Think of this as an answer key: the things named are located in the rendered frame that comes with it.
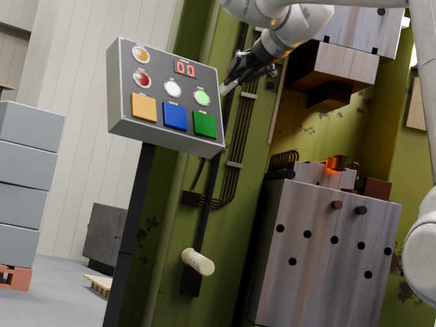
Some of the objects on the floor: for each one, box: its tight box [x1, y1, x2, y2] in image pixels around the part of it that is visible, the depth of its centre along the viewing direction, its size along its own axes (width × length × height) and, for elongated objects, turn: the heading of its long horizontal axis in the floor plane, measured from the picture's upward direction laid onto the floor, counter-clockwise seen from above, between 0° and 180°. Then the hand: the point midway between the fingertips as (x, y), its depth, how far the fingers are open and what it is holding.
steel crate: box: [82, 202, 128, 277], centre depth 860 cm, size 82×99×68 cm
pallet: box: [82, 274, 112, 298], centre depth 661 cm, size 108×74×10 cm
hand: (228, 85), depth 227 cm, fingers closed
